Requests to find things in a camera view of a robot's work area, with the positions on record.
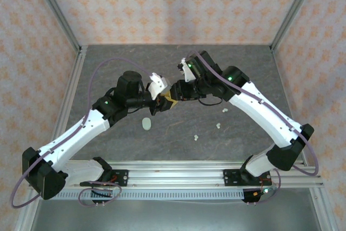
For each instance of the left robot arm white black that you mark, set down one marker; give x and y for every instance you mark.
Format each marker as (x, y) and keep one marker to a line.
(75, 139)

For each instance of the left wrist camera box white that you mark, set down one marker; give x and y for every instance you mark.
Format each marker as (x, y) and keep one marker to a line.
(159, 86)

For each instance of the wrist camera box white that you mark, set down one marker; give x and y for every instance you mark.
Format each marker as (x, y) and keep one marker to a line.
(159, 86)
(186, 75)

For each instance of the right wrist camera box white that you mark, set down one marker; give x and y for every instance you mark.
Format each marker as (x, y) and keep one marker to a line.
(186, 75)

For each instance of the aluminium table side rail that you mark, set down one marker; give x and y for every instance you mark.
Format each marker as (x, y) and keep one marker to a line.
(75, 79)

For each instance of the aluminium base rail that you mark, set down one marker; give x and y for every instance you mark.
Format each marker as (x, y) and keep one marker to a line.
(175, 177)

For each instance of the aluminium frame corner post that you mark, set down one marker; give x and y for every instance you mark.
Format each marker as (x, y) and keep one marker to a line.
(54, 6)
(294, 6)

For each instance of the aluminium lower frame bar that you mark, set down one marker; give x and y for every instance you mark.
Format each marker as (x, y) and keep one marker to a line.
(323, 212)
(24, 214)

